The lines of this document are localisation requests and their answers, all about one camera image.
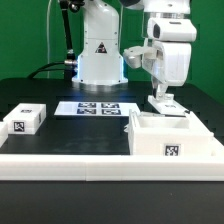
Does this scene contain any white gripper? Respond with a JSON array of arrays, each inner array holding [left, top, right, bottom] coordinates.
[[146, 18, 197, 100]]

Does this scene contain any white cabinet door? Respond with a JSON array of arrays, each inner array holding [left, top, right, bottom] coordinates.
[[148, 95, 189, 116]]

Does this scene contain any white cabinet body box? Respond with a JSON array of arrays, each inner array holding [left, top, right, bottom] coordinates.
[[127, 111, 214, 157]]

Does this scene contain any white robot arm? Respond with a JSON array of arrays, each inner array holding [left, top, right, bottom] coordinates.
[[72, 0, 197, 100]]

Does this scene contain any white cabinet top block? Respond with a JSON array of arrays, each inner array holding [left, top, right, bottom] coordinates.
[[3, 103, 46, 135]]

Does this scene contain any white base marker plate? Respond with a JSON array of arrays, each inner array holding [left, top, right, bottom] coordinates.
[[55, 101, 140, 117]]

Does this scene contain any white U-shaped fence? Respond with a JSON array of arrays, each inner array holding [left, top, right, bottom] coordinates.
[[0, 119, 224, 181]]

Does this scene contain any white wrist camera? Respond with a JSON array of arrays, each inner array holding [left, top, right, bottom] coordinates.
[[123, 46, 156, 69]]

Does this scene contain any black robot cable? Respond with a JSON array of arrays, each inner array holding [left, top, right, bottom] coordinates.
[[27, 0, 85, 80]]

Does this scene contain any grey thin cable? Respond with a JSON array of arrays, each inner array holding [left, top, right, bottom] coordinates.
[[45, 0, 54, 80]]

